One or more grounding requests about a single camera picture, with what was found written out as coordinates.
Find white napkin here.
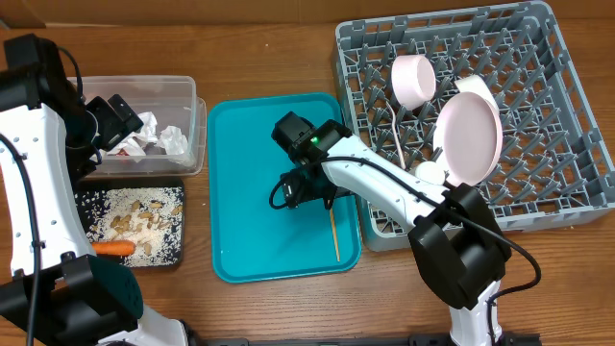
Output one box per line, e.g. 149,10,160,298
107,111,158,157

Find wooden chopstick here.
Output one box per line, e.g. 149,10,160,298
329,208,341,262

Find foil wrapper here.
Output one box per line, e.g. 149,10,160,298
155,126,188,155

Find white plastic fork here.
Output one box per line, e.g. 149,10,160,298
385,101,406,170

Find orange carrot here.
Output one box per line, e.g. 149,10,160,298
91,240,136,257

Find pink bowl with food scraps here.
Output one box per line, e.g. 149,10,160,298
391,55,436,111

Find large pink plate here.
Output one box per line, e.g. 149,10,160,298
432,92,503,186

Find small white cup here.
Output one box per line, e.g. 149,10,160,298
413,161,446,185

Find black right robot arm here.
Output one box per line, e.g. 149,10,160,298
272,112,511,345

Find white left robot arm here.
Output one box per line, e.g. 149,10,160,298
1,66,195,345

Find clear plastic waste bin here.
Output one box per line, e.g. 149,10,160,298
83,75,207,178

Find teal serving tray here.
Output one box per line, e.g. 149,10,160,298
208,92,361,284

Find spilled rice and nut scraps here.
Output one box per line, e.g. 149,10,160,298
75,185,185,268

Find black tray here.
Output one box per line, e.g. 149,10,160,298
71,176,186,269

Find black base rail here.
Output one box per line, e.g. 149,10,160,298
191,331,544,346

